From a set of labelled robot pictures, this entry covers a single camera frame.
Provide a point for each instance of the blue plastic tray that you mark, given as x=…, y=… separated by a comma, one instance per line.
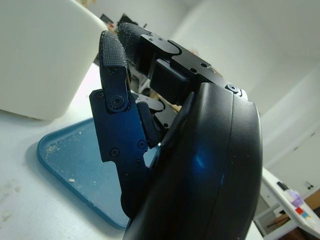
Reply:
x=75, y=162

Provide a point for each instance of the red square block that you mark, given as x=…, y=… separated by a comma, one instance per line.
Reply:
x=299, y=210

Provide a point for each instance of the black monitor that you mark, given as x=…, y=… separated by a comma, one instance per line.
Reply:
x=124, y=18
x=106, y=20

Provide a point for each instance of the purple toy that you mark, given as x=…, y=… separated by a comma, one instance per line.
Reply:
x=297, y=198

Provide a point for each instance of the white workbench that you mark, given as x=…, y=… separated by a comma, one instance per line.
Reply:
x=282, y=200

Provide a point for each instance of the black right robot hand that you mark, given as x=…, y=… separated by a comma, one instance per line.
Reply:
x=200, y=162

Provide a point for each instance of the cream white toaster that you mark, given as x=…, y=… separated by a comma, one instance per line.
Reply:
x=37, y=62

